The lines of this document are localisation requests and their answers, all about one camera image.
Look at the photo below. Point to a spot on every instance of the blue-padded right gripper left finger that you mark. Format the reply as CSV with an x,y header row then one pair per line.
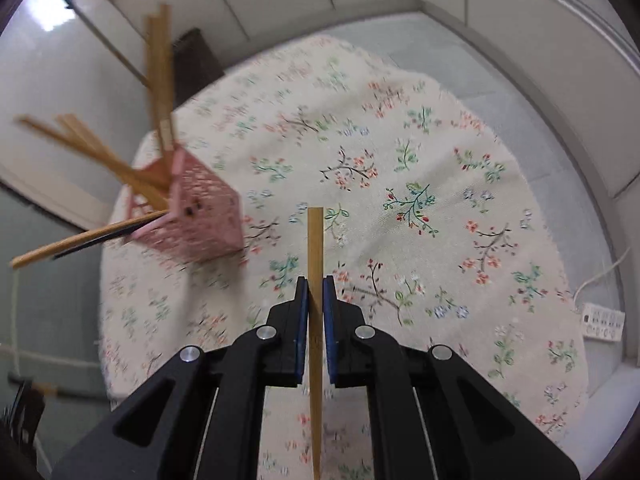
x,y
199,416

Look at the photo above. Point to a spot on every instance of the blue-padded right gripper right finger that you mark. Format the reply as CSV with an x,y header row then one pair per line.
x,y
432,415

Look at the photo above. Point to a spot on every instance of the bamboo chopstick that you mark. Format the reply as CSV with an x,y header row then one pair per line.
x,y
82,137
152,188
155,76
163,15
47,251
315,279

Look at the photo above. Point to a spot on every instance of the white power strip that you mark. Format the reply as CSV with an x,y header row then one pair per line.
x,y
601,323

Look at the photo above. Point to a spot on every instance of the floral tablecloth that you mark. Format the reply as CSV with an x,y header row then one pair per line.
x,y
429,226

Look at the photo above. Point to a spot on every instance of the pink perforated utensil holder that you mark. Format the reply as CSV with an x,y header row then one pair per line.
x,y
204,215

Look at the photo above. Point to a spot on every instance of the black chopstick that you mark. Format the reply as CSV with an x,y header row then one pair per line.
x,y
100,236

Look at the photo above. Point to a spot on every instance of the dark brown trash bin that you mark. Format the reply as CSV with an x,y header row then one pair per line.
x,y
195,66

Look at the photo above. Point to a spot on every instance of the mop with grey handle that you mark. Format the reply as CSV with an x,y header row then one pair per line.
x,y
106,43

